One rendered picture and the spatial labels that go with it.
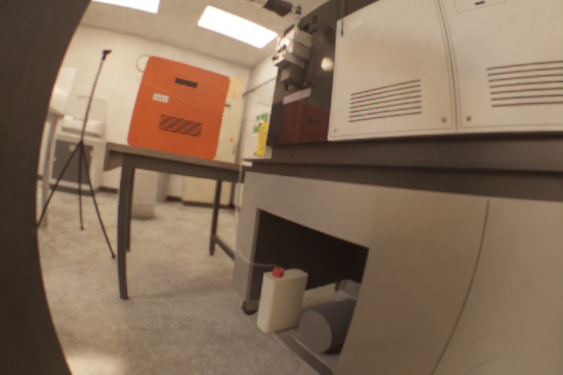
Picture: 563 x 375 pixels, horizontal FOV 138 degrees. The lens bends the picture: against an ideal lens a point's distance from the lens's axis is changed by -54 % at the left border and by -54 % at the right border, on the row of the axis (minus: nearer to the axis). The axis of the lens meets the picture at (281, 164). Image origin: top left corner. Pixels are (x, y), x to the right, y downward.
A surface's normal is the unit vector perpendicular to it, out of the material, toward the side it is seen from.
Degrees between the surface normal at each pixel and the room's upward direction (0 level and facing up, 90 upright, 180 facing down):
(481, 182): 90
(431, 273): 90
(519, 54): 90
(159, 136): 90
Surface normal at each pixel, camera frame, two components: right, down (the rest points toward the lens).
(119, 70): 0.55, 0.02
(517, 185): -0.83, -0.15
